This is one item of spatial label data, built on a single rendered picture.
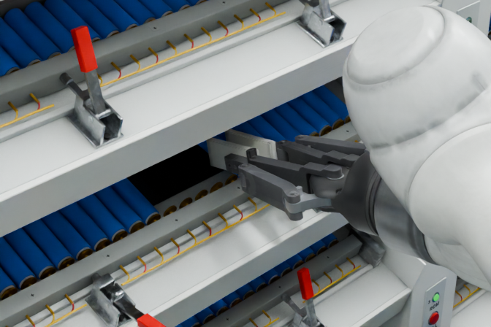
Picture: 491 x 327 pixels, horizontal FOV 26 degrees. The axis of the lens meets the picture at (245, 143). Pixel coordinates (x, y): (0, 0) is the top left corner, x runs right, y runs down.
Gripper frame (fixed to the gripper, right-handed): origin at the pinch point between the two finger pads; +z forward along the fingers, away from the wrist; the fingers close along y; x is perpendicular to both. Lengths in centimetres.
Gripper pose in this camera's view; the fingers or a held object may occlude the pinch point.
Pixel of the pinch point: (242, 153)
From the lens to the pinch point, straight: 106.0
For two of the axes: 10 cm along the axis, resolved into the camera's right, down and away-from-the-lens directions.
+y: 7.2, -3.5, 5.9
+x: -1.4, -9.2, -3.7
